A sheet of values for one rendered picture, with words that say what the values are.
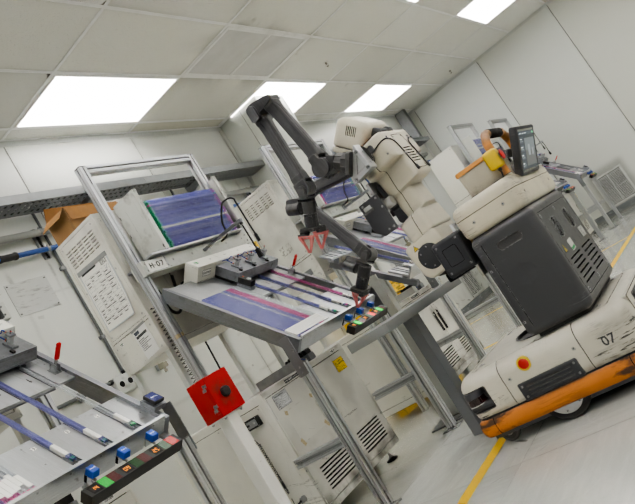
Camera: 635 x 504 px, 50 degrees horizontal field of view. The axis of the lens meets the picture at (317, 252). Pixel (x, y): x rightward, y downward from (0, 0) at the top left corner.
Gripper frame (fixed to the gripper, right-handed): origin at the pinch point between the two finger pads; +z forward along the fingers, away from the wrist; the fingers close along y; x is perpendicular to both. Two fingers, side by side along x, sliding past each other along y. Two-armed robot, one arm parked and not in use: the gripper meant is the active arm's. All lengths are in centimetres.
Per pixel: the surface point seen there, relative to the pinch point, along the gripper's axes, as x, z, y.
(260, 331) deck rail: -19, 4, 49
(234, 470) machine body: -23, 73, 49
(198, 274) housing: -68, -1, 30
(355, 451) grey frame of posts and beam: 33, 35, 52
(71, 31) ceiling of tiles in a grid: -226, -92, -29
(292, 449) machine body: 4, 49, 49
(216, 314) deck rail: -41, 4, 49
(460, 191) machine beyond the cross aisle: -101, 26, -451
